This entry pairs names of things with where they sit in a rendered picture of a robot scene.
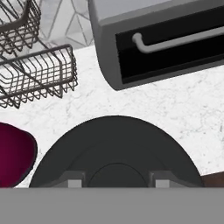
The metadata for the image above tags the grey toaster oven handle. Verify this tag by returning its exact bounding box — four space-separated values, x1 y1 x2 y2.
131 25 224 54

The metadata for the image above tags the dark red bowl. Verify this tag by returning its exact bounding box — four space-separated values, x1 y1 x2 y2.
0 122 39 188

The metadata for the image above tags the dark wire basket stand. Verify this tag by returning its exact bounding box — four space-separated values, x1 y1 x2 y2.
0 0 79 109

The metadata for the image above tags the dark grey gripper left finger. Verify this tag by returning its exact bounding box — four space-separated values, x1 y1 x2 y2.
44 170 87 188

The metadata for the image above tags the grey toaster oven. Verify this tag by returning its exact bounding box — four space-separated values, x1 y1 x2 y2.
87 0 224 92

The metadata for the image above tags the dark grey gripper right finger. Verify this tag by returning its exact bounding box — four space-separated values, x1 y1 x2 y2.
148 170 197 188

